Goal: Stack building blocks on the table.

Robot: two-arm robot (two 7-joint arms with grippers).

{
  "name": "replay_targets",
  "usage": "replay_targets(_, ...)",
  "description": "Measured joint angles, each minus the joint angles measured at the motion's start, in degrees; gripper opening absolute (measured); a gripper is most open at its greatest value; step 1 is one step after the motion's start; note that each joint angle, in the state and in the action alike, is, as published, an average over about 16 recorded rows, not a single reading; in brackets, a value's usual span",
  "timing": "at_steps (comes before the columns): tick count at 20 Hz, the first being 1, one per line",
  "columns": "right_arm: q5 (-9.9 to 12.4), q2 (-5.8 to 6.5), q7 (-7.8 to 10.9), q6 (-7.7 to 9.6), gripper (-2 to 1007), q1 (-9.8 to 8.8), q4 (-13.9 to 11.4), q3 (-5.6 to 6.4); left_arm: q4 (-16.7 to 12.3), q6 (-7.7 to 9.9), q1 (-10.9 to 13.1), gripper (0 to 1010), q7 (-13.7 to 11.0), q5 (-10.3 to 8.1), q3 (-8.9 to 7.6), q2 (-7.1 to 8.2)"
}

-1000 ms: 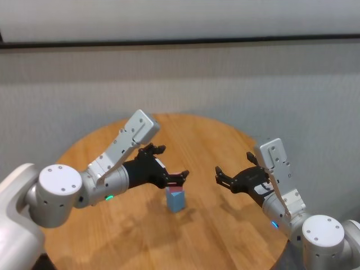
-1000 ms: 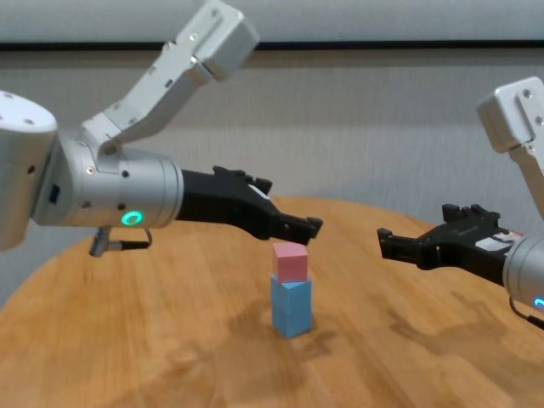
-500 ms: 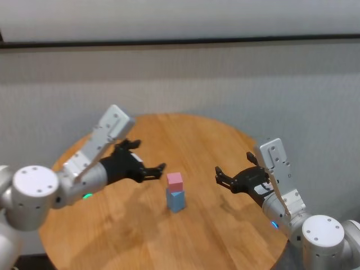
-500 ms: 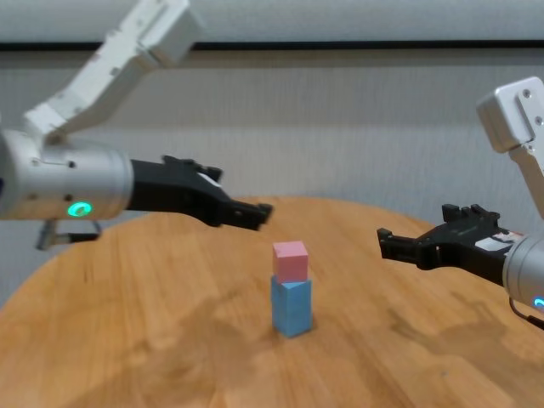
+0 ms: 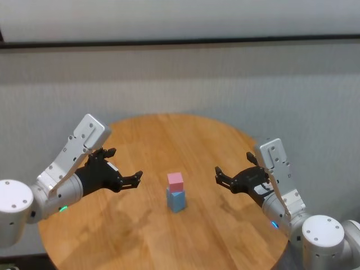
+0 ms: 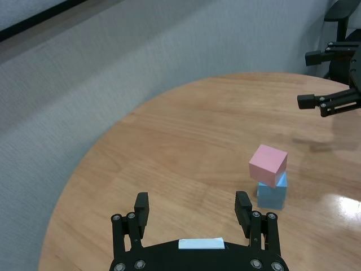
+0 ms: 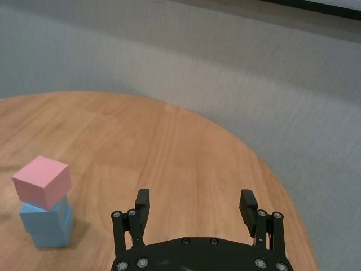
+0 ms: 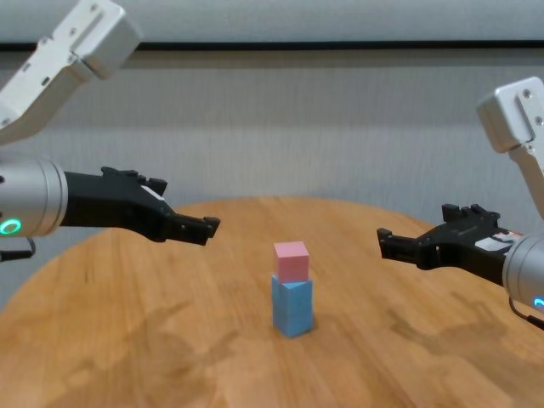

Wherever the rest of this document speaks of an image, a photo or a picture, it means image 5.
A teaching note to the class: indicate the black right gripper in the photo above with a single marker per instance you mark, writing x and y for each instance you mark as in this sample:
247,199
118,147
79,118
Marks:
251,182

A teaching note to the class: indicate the pink building block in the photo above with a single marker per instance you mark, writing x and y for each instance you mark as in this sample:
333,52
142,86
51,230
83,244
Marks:
175,181

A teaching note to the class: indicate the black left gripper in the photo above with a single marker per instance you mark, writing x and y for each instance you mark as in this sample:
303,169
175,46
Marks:
98,177

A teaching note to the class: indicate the black wall strip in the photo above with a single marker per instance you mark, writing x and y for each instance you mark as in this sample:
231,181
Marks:
180,41

